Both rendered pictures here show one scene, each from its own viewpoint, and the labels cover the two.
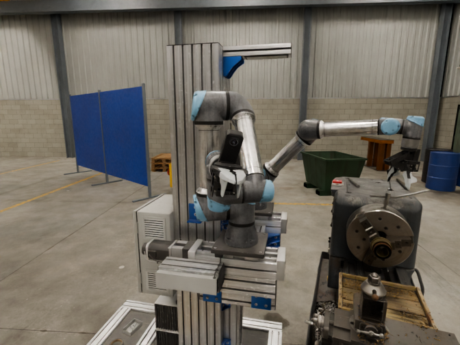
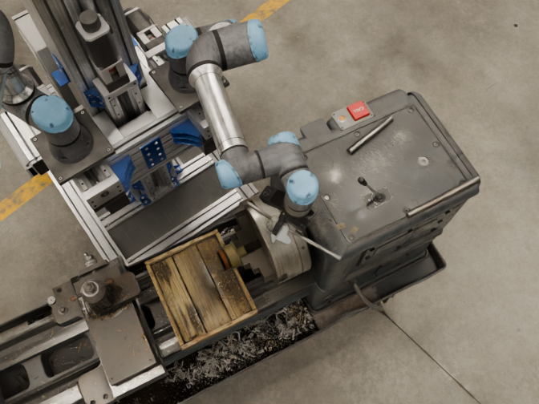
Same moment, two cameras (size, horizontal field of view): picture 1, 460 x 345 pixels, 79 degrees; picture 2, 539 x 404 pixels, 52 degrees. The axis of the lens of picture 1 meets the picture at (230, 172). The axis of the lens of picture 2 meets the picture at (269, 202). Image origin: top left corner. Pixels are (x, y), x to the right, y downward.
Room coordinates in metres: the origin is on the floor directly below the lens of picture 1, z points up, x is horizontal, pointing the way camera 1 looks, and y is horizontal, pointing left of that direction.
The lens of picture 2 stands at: (0.90, -1.21, 2.90)
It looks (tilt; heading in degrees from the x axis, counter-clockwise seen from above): 67 degrees down; 40
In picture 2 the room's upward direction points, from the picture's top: 1 degrees clockwise
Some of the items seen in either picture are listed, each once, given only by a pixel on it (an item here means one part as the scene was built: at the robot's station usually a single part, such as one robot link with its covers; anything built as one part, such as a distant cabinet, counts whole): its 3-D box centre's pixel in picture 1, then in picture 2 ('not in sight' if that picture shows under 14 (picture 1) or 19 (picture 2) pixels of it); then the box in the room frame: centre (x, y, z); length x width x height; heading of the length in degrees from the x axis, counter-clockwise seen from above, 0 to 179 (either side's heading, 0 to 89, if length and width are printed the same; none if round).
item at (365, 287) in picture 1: (373, 286); (91, 289); (0.86, -0.49, 1.13); 0.08 x 0.08 x 0.03
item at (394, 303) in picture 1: (380, 300); (200, 288); (1.13, -0.69, 0.89); 0.36 x 0.30 x 0.04; 68
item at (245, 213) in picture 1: (239, 205); (54, 119); (1.16, -0.04, 1.33); 0.13 x 0.12 x 0.14; 99
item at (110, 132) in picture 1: (103, 137); not in sight; (7.10, 3.21, 1.18); 4.12 x 0.80 x 2.35; 48
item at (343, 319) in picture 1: (387, 339); (112, 319); (0.84, -0.55, 0.95); 0.43 x 0.17 x 0.05; 68
